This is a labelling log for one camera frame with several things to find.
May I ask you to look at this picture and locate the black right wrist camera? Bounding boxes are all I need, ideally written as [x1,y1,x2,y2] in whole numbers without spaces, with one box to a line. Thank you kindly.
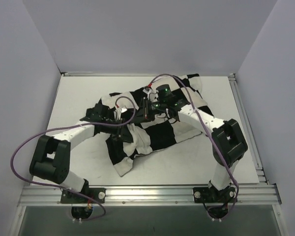
[156,84,174,102]

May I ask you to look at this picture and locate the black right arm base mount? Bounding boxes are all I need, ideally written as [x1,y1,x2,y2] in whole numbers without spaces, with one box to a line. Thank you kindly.
[193,186,237,204]

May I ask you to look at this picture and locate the aluminium back frame rail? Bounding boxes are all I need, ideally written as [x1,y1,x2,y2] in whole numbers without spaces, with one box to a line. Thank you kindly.
[62,72,93,77]

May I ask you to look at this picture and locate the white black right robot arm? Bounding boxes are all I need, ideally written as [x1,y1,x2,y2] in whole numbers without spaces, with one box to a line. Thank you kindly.
[132,98,248,201]

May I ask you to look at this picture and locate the black white checkered pillowcase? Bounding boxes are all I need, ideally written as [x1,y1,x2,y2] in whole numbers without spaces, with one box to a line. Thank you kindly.
[106,74,212,177]

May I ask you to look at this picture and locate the aluminium front frame rail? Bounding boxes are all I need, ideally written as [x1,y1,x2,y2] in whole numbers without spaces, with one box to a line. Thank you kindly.
[18,183,281,207]

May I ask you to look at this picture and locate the aluminium right side rail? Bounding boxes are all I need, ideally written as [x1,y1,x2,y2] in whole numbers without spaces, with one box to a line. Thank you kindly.
[228,73,269,185]

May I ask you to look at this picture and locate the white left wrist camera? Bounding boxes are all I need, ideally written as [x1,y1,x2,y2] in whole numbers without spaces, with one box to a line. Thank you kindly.
[116,107,128,114]

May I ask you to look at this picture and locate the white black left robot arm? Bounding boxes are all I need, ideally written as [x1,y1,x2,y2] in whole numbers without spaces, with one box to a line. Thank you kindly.
[29,103,136,202]

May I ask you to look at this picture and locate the aluminium frame rail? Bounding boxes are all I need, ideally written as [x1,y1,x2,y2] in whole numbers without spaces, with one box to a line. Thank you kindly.
[62,72,93,77]
[18,183,281,207]

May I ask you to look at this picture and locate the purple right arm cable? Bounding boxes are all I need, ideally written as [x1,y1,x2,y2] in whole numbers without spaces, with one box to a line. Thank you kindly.
[146,73,239,219]

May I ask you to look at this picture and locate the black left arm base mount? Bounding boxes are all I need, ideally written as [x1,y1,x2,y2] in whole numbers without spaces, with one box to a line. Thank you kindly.
[60,187,106,204]

